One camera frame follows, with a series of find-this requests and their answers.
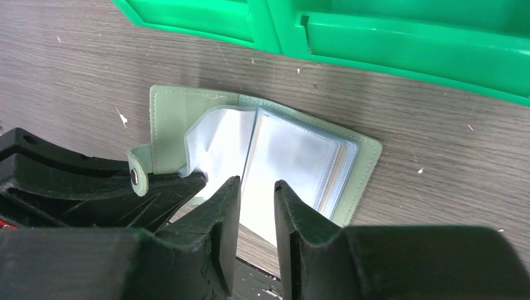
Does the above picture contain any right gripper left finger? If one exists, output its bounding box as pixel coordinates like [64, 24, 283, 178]
[1, 176, 241, 299]

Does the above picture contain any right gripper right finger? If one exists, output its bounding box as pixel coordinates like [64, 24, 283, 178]
[274, 181, 529, 299]

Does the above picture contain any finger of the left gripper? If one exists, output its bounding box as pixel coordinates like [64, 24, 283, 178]
[1, 128, 206, 232]

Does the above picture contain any sage green card holder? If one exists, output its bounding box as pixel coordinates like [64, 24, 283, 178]
[127, 85, 383, 244]

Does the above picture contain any green plastic double bin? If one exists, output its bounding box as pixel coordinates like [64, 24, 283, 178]
[115, 0, 529, 106]

